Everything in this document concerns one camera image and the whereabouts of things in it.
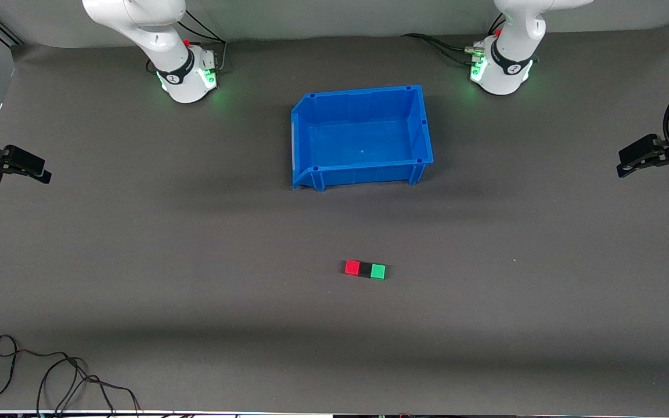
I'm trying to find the thin black cable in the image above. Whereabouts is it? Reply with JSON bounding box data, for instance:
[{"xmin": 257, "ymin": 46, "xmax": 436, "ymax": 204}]
[
  {"xmin": 0, "ymin": 335, "xmax": 87, "ymax": 410},
  {"xmin": 36, "ymin": 356, "xmax": 141, "ymax": 417}
]

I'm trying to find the black arm base cable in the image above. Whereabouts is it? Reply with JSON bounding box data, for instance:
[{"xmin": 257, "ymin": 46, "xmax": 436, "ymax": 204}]
[
  {"xmin": 178, "ymin": 9, "xmax": 228, "ymax": 75},
  {"xmin": 401, "ymin": 33, "xmax": 481, "ymax": 66}
]

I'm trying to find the black left arm base cable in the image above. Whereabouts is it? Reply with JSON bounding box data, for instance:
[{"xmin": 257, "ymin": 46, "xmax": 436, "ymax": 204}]
[{"xmin": 401, "ymin": 33, "xmax": 481, "ymax": 66}]

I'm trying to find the grey table mat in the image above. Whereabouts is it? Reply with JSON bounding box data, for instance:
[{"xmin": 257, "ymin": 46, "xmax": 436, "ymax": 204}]
[{"xmin": 0, "ymin": 23, "xmax": 669, "ymax": 414}]

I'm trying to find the aluminium frame rail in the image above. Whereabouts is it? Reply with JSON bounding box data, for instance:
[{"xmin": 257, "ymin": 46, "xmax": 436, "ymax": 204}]
[{"xmin": 0, "ymin": 3, "xmax": 24, "ymax": 47}]

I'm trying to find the blue plastic storage bin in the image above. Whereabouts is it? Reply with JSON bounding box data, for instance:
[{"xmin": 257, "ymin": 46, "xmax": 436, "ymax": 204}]
[{"xmin": 291, "ymin": 85, "xmax": 434, "ymax": 192}]

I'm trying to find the black right arm base cable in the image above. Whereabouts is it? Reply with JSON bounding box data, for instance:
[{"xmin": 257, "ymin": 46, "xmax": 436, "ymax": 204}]
[{"xmin": 178, "ymin": 9, "xmax": 228, "ymax": 75}]

